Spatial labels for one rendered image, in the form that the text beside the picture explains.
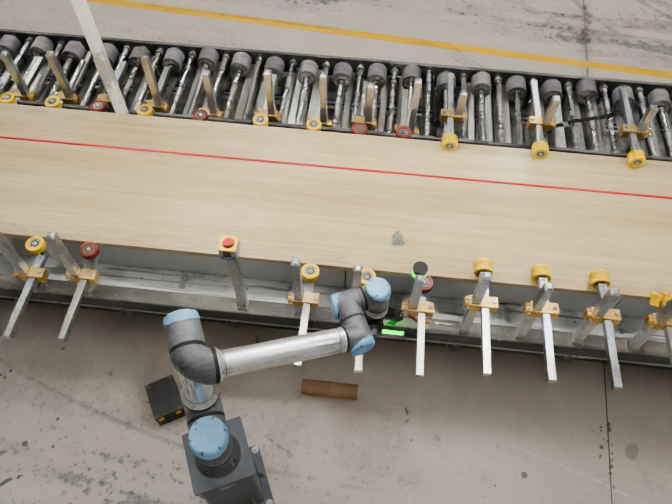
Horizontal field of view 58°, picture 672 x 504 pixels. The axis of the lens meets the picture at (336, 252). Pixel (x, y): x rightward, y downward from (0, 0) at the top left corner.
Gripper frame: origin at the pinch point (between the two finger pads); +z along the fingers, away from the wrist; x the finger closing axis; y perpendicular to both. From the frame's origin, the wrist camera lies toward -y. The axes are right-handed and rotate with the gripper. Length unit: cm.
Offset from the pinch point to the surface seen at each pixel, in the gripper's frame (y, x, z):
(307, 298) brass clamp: 27.4, -23.5, 10.7
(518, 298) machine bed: -72, -25, 28
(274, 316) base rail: 43, -23, 25
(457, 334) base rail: -38.8, -7.5, 25.6
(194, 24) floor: 104, -335, 95
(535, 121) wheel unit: -95, -109, -1
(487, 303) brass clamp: -46.7, -8.2, -1.4
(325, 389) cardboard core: 21, -10, 88
